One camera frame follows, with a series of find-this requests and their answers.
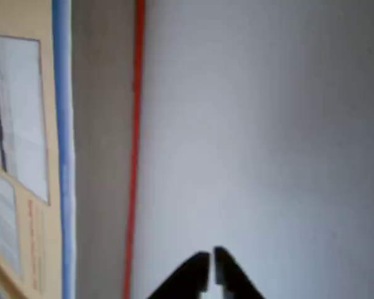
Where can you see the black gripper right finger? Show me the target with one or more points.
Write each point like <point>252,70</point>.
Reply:
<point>233,280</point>

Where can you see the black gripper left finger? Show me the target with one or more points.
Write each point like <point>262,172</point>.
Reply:
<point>190,277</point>

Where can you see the cardboard box with labels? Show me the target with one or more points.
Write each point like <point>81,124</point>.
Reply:
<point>96,124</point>

